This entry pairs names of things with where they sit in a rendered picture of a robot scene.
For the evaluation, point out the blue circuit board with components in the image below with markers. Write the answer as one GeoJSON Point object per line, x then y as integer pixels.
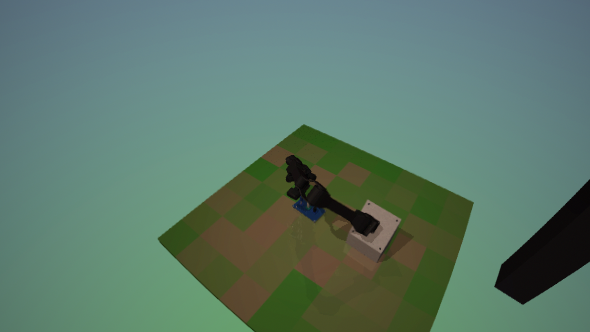
{"type": "Point", "coordinates": [309, 211]}

